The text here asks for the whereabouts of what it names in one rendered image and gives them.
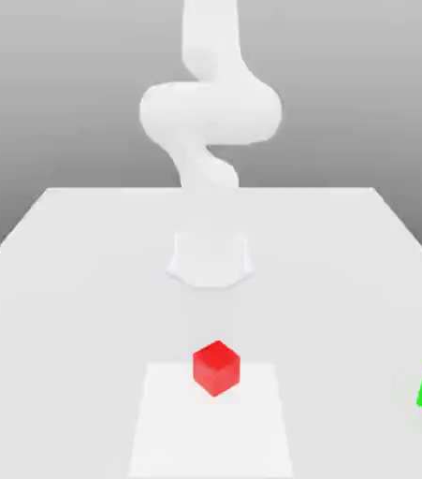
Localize small red cube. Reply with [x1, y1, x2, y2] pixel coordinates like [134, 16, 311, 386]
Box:
[192, 340, 241, 399]

